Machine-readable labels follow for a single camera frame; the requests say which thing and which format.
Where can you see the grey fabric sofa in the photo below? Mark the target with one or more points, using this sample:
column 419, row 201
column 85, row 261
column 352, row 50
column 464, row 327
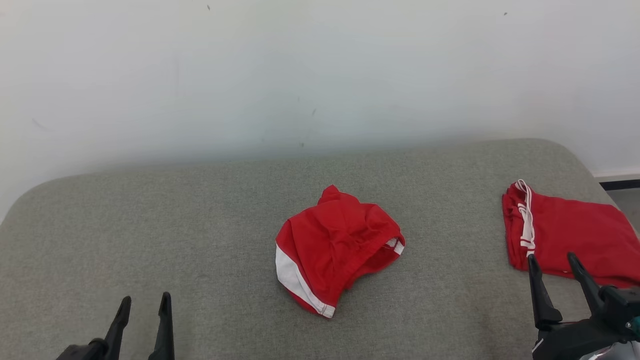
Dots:
column 200, row 225

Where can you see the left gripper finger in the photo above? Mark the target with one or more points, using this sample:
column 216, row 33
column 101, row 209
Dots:
column 162, row 330
column 117, row 330

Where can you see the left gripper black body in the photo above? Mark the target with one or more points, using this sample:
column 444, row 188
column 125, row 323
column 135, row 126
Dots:
column 82, row 352

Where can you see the red and white jersey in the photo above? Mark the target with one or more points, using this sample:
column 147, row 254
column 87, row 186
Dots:
column 580, row 235

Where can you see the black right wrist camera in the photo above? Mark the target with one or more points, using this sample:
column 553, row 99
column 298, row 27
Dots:
column 620, row 307

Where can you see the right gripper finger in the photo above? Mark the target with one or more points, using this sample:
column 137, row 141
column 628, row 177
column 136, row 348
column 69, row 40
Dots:
column 542, row 300
column 587, row 285

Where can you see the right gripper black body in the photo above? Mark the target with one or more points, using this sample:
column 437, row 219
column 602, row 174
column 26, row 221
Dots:
column 575, row 342

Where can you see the red shorts with white stripe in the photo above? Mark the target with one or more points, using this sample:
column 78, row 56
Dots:
column 335, row 245

